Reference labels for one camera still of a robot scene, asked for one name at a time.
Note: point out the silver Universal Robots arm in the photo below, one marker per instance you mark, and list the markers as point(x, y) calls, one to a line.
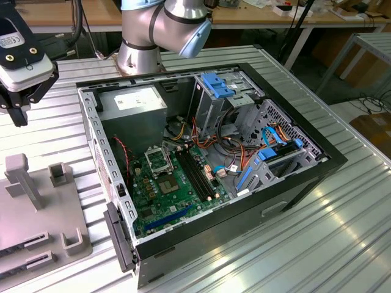
point(171, 27)

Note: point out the CPU socket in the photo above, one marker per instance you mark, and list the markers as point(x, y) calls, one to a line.
point(167, 184)

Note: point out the grey parts rack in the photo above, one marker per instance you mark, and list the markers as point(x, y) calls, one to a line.
point(30, 213)

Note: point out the black case fan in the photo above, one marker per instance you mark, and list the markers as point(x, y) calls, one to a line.
point(122, 164)

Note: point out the grey power supply unit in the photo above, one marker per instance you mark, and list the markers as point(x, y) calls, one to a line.
point(134, 122)

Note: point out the RAM stick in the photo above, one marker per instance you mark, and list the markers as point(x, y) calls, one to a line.
point(10, 245)
point(12, 269)

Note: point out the square dark chipset chip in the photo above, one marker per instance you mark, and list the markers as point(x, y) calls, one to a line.
point(147, 212)

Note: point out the green motherboard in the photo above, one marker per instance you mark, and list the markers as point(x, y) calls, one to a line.
point(171, 201)

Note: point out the black RAM slot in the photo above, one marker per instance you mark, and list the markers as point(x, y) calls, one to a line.
point(189, 175)
point(185, 175)
point(199, 175)
point(195, 175)

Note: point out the blue expansion slot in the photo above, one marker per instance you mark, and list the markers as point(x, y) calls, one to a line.
point(168, 218)

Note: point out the grey metal drive cage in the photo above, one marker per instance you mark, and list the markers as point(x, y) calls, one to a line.
point(210, 113)

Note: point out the blue drive bay latch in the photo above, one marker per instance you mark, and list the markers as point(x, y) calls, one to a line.
point(215, 84)

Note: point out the white barcode label tag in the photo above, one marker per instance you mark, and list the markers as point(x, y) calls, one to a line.
point(233, 167)

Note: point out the blue flat strip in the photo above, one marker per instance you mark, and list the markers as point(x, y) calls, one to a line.
point(244, 180)

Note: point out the black open PC case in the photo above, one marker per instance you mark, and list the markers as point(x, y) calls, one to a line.
point(229, 238)

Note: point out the blue disk carrier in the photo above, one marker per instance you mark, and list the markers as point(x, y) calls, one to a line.
point(268, 154)

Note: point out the perforated metal disk bay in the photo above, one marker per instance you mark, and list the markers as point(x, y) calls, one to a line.
point(275, 111)

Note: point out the white flat box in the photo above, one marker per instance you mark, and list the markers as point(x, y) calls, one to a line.
point(293, 12)

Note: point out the black stand pole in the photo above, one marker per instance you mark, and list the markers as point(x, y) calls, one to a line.
point(300, 27)

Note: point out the long wooden desk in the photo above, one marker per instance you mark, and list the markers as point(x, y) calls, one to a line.
point(323, 20)

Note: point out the brown cardboard box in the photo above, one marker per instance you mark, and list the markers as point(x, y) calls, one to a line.
point(375, 128)

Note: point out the grey metal frame table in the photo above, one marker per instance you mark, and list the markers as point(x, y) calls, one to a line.
point(375, 45)

